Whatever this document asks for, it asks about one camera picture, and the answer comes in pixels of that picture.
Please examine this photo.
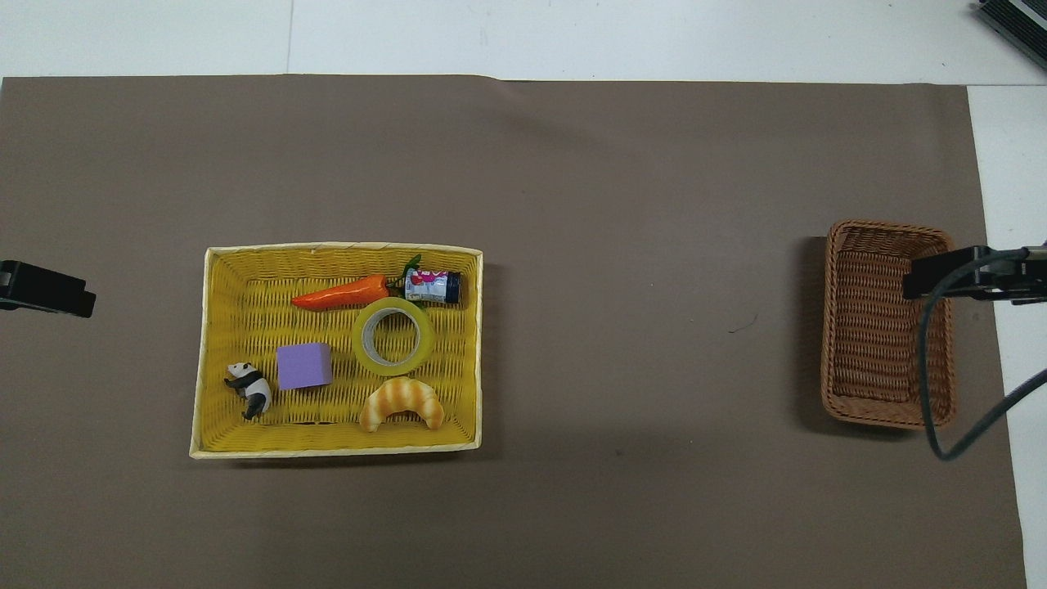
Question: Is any black stand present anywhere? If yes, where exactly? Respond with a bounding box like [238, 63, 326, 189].
[977, 0, 1047, 59]

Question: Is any yellow-green tape roll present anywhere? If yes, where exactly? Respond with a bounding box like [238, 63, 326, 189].
[353, 297, 437, 378]

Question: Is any orange toy carrot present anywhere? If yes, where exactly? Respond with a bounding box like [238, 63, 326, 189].
[290, 254, 424, 312]

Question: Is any small printed bottle dark cap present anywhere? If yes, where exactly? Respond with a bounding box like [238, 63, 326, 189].
[404, 269, 463, 306]

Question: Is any toy panda figure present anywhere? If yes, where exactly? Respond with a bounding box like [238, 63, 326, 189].
[223, 362, 273, 422]

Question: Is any black cable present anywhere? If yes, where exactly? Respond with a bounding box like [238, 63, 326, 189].
[916, 246, 1047, 462]

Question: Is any purple cube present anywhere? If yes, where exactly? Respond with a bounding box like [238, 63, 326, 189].
[276, 342, 334, 391]

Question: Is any toy croissant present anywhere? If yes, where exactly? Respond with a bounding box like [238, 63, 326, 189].
[358, 376, 446, 434]

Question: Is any brown wicker basket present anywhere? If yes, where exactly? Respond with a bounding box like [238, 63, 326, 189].
[820, 219, 958, 430]

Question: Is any yellow woven basket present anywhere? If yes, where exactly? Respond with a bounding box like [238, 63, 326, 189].
[189, 241, 484, 460]

